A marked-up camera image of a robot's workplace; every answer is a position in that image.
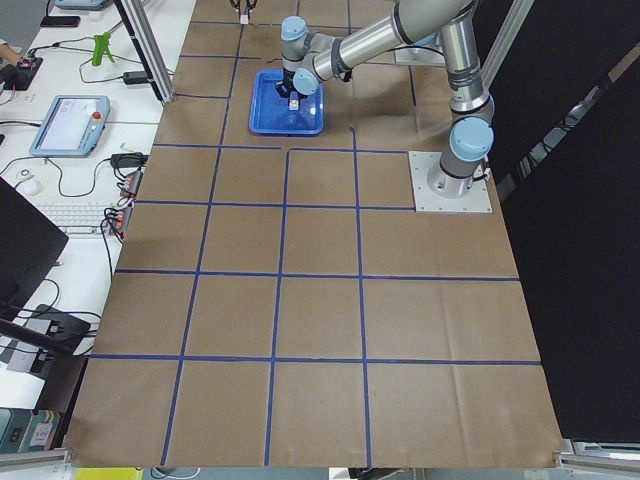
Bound brown paper table cover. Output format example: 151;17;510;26
65;1;561;468

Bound black power adapter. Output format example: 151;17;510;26
122;71;149;85

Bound white computer mouse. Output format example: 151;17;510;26
21;179;43;196

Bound white keyboard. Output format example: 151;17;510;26
35;202;133;236

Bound blue plastic tray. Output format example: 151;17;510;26
248;70;324;136

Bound aluminium frame post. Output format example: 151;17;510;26
114;0;175;104

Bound black monitor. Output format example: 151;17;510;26
0;180;68;321

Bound green handled reacher grabber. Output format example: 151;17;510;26
91;32;115;67

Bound teach pendant tablet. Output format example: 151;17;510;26
29;95;111;157

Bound black smartphone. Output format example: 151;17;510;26
40;15;80;28

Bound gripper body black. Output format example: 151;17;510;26
275;69;302;100
229;0;258;13

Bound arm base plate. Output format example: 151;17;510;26
394;46;445;67
408;151;493;214

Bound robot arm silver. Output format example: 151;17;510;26
275;1;495;199

